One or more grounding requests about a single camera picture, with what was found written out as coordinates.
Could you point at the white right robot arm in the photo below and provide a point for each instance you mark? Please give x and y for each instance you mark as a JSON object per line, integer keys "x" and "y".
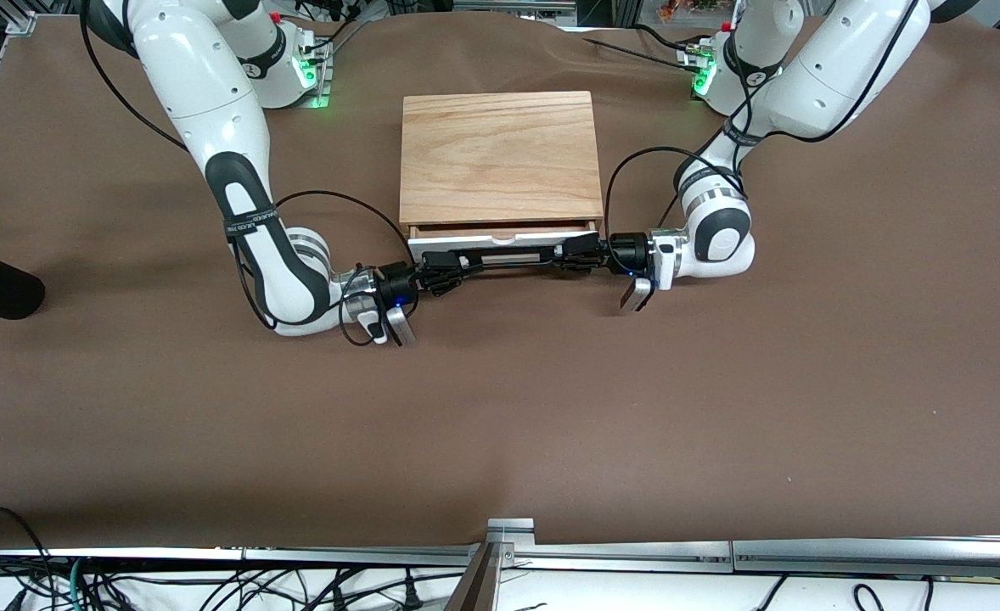
{"x": 211, "y": 93}

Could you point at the aluminium camera post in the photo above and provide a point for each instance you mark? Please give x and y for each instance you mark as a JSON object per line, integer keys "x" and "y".
{"x": 500, "y": 543}

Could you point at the brown table cloth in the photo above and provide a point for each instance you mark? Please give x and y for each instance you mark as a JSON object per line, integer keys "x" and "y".
{"x": 500, "y": 382}

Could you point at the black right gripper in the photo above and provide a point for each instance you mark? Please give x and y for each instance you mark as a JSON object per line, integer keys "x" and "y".
{"x": 397, "y": 284}

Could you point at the wooden drawer cabinet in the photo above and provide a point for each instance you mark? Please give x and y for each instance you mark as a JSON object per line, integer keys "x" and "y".
{"x": 500, "y": 153}

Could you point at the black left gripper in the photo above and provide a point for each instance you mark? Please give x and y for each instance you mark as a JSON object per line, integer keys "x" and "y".
{"x": 628, "y": 251}

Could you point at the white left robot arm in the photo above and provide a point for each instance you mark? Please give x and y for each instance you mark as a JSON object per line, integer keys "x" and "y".
{"x": 831, "y": 68}

